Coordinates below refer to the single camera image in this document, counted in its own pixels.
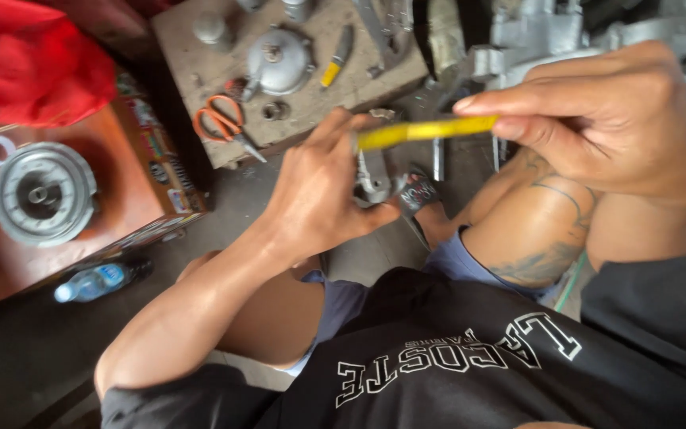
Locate round grey metal drum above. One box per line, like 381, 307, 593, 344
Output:
0, 142, 98, 248

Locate clear plastic water bottle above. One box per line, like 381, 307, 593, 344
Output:
54, 257, 154, 303

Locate silver metal cylinder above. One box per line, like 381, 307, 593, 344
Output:
282, 0, 315, 23

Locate yellow file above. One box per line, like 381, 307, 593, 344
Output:
355, 114, 500, 151

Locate red cloth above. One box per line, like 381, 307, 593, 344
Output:
0, 0, 119, 128

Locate small metal ring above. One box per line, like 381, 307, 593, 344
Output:
261, 100, 291, 123

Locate black printed shirt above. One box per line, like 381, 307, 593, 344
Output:
100, 244, 686, 429

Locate blue shorts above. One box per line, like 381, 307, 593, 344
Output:
280, 226, 561, 377

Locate round silver metal cover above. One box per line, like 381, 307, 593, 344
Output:
241, 25, 315, 102

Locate green stick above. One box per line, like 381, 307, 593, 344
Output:
554, 250, 589, 314

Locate black sandal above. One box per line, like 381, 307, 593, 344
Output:
398, 170, 443, 252

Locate grey metal engine part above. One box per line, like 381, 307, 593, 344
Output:
354, 149, 409, 207

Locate small grey metal cap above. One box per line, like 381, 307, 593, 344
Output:
193, 11, 237, 52

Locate silver engine block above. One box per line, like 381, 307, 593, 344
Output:
438, 0, 686, 91

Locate person's right hand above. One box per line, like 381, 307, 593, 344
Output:
453, 41, 686, 207

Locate grey metal wrench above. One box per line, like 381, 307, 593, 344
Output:
352, 0, 415, 79

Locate orange-handled scissors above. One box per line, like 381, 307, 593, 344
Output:
193, 94, 268, 164

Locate red-brown box with stickers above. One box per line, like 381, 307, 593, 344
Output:
0, 95, 208, 301

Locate person's left hand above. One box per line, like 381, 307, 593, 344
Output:
264, 107, 403, 262

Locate worn wooden board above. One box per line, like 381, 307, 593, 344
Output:
151, 0, 430, 170

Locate yellow-handled knife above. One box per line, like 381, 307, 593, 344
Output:
320, 24, 356, 89

